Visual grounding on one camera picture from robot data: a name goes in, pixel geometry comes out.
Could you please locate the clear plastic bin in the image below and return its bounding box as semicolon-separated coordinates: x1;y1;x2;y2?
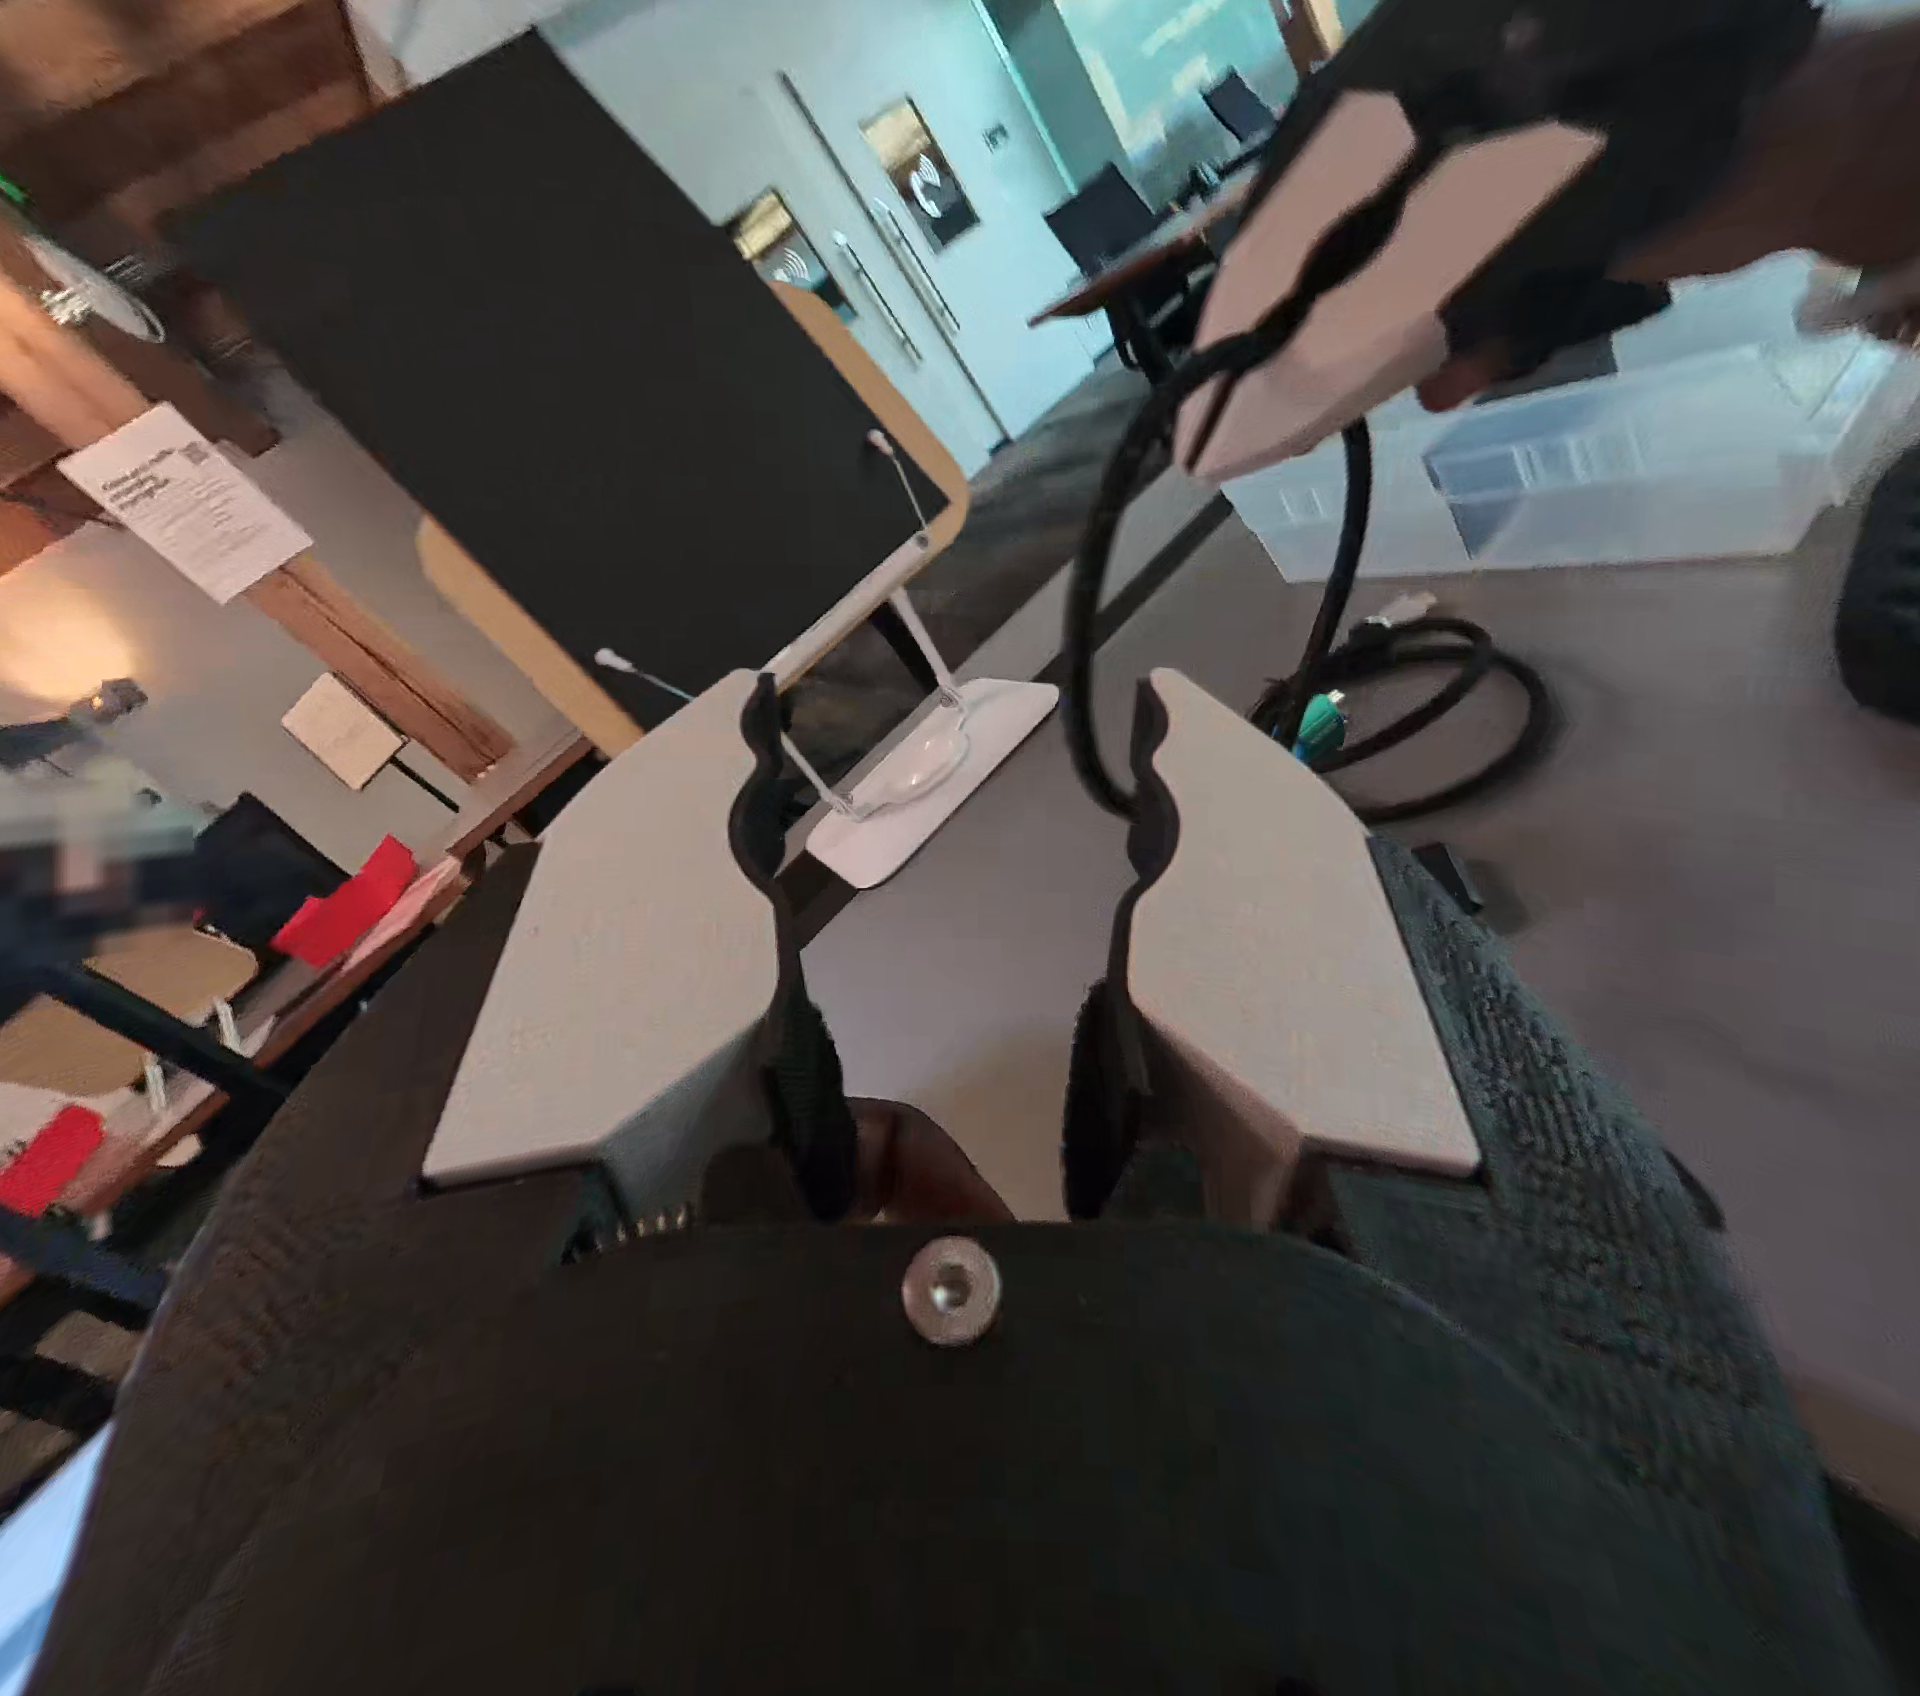
1219;255;1892;585

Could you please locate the white door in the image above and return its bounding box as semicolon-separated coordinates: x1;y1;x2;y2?
779;64;1009;472

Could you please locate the grey desk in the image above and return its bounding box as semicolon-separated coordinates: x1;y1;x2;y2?
774;499;1920;1517

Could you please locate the black braided HDMI cable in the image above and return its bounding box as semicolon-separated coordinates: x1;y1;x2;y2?
1058;332;1555;828

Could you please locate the person's left hand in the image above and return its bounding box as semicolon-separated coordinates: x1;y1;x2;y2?
851;1093;1023;1228

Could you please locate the wooden office table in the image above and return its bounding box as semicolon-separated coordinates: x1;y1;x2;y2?
0;737;595;1292
1031;185;1251;376

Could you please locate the black office chair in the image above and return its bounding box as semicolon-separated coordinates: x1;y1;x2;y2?
1043;166;1205;368

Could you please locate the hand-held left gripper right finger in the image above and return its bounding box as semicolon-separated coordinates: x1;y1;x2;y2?
1105;671;1492;1180

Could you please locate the black board with tan frame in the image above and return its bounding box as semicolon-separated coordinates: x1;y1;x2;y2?
165;29;976;764

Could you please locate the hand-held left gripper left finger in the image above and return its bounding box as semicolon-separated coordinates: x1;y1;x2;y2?
418;671;807;1192

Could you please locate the red plastic bin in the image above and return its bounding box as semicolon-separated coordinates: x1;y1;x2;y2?
268;833;418;960

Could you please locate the person's right hand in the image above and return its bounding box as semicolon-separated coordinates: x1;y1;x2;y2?
1417;7;1920;411

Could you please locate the white paper notice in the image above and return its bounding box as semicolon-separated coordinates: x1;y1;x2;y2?
56;401;314;609
283;673;406;793

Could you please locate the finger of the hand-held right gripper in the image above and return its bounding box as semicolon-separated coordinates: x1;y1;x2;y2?
1176;124;1609;480
1195;91;1417;352

